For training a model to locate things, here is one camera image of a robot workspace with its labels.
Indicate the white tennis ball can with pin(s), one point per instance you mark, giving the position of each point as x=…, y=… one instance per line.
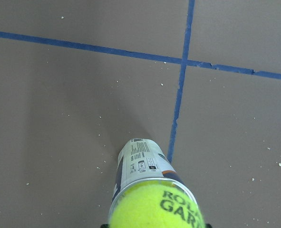
x=143, y=160

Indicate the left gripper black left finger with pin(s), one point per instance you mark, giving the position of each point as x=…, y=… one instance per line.
x=103, y=225

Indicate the yellow tennis ball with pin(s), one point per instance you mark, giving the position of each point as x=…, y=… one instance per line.
x=156, y=206

